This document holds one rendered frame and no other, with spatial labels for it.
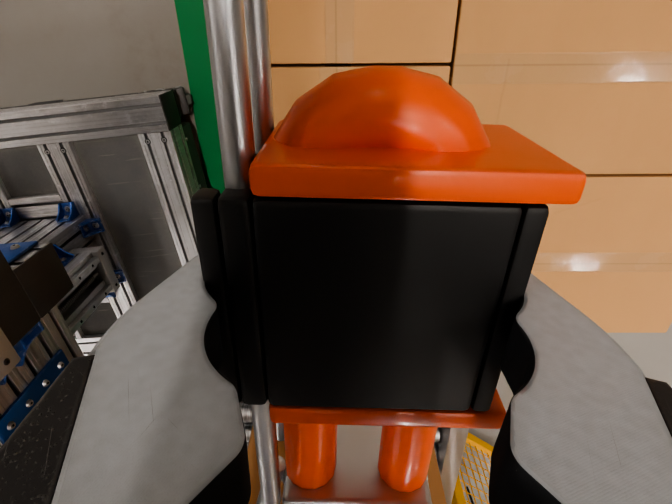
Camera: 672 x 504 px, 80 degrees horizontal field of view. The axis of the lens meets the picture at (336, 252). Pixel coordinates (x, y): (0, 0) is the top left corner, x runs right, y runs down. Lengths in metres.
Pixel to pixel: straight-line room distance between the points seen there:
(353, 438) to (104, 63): 1.38
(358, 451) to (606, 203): 0.85
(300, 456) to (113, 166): 1.19
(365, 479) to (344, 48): 0.67
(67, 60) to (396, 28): 1.05
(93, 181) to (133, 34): 0.44
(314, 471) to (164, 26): 1.31
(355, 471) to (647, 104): 0.85
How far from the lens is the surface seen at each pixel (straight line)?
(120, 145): 1.28
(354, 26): 0.76
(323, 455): 0.18
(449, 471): 1.38
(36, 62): 1.59
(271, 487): 0.18
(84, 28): 1.50
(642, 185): 1.01
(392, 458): 0.18
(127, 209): 1.35
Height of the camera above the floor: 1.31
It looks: 61 degrees down
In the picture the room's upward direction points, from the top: 179 degrees counter-clockwise
